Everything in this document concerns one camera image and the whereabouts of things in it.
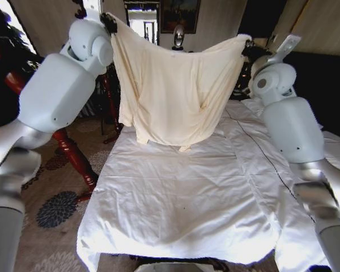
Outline thin black cable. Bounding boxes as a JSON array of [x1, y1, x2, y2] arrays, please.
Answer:
[[224, 108, 316, 222]]

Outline white robot front shell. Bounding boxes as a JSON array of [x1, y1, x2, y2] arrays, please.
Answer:
[[134, 263, 201, 272]]

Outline round silver table mirror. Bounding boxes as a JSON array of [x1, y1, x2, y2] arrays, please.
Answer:
[[172, 24, 186, 48]]

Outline dark framed wall picture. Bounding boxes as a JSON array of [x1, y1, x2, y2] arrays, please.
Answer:
[[160, 0, 202, 35]]

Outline dark headboard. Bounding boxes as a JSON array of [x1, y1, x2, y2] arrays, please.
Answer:
[[282, 50, 340, 134]]

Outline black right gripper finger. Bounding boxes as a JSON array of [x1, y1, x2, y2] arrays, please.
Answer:
[[241, 39, 255, 56]]

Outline dark leafy plant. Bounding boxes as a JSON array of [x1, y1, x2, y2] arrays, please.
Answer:
[[0, 0, 44, 75]]

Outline floral patterned rug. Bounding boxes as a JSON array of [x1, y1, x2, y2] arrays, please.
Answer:
[[0, 113, 125, 272]]

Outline cream shirt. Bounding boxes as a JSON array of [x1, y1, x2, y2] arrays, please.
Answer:
[[109, 13, 254, 153]]

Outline white bed sheet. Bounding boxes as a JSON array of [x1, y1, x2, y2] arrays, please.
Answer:
[[76, 97, 340, 270]]

